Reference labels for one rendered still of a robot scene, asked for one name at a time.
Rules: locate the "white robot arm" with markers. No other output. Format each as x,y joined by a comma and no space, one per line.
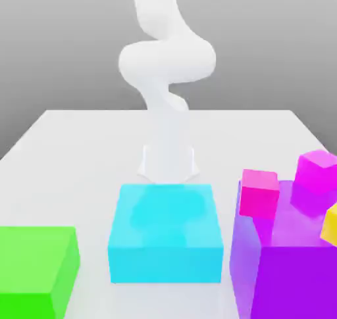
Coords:
165,61

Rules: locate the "small pink cube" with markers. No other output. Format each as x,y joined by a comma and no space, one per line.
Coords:
259,198

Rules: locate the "small magenta cube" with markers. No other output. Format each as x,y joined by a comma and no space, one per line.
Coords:
314,177

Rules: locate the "small yellow cube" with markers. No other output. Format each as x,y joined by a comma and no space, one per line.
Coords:
331,225

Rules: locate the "large cyan box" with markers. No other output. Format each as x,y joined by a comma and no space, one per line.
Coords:
165,234

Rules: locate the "large green box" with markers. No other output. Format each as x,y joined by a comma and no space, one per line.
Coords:
31,266

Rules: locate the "large purple box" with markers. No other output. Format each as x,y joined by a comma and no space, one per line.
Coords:
295,282

